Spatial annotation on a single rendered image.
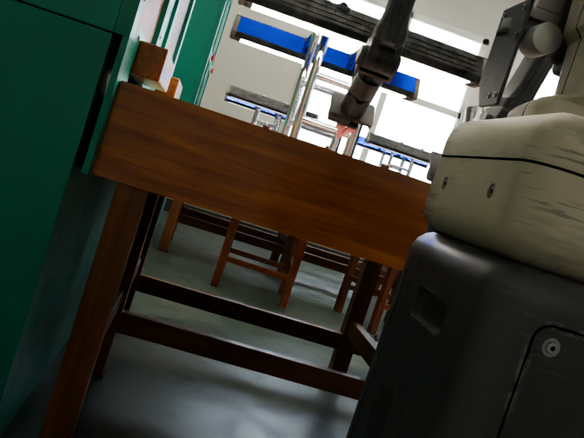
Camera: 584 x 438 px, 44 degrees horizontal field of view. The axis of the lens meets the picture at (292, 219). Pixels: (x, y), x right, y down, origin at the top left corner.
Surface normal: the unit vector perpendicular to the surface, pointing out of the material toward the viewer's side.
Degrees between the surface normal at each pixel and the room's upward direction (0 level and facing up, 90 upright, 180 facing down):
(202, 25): 90
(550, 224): 90
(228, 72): 90
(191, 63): 90
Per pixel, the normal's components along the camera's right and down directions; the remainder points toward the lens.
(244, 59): 0.11, 0.10
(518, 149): -0.94, -0.30
